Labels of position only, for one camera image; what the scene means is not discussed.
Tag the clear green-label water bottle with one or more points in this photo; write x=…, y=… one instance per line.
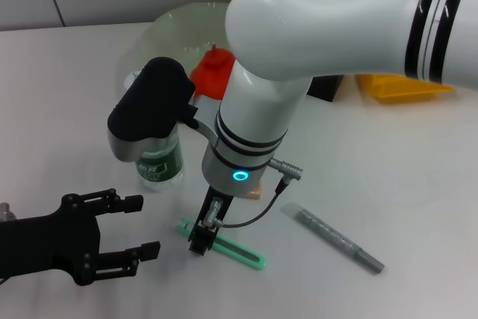
x=160, y=169

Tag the black mesh pen holder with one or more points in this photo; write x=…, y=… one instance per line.
x=325, y=89

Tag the green utility knife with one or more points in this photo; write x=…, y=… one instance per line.
x=239, y=253

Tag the green glass fruit plate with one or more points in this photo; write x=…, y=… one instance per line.
x=175, y=31

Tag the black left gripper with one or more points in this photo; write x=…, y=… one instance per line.
x=41, y=240

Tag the yellow plastic bin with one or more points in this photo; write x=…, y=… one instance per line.
x=403, y=89

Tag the grey marker pen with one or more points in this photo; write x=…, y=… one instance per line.
x=336, y=238

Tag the beige eraser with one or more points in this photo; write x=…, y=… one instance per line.
x=254, y=192

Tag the red-orange fruit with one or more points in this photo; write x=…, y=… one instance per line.
x=211, y=76

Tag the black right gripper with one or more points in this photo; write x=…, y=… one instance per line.
x=213, y=210

